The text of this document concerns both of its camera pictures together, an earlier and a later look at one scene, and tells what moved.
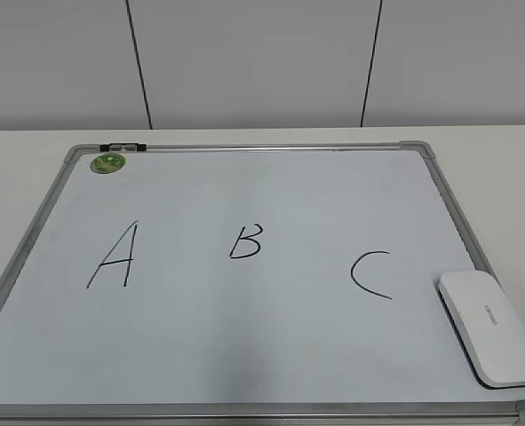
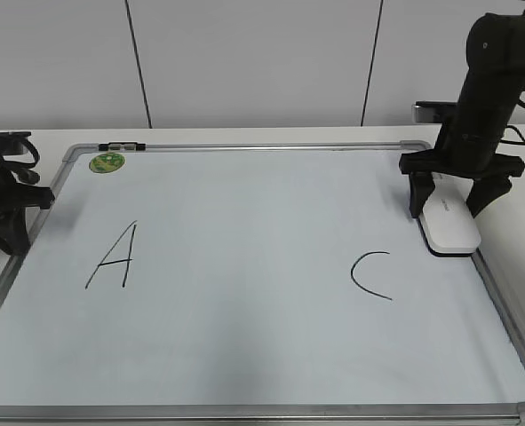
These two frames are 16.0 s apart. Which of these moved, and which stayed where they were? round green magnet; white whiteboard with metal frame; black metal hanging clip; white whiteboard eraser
Moved: white whiteboard eraser
Stayed: white whiteboard with metal frame; round green magnet; black metal hanging clip
